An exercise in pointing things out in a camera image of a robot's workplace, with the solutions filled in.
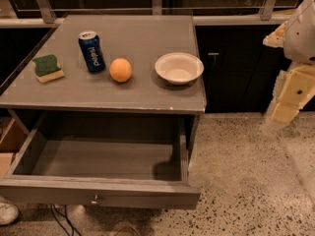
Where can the black wall cabinet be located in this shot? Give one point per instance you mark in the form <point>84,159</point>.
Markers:
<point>239,70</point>

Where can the white shoe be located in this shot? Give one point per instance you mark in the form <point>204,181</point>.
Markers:
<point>8,213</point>

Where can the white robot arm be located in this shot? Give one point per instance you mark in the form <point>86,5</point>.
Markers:
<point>296,37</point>

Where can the grey top drawer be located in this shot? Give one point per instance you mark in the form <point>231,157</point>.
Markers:
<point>103,159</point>

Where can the white paper bowl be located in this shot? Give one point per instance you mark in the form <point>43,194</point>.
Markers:
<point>179,68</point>

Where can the blue pepsi can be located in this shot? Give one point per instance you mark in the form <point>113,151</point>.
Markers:
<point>90,46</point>

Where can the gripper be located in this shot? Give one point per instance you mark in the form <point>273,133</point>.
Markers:
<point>301,36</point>

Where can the orange fruit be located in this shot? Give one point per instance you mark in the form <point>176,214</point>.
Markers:
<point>120,70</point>

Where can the grey drawer cabinet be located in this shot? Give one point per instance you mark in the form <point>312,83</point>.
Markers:
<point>141,40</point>

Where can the green yellow sponge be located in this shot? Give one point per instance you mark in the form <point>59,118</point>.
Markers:
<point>47,68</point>

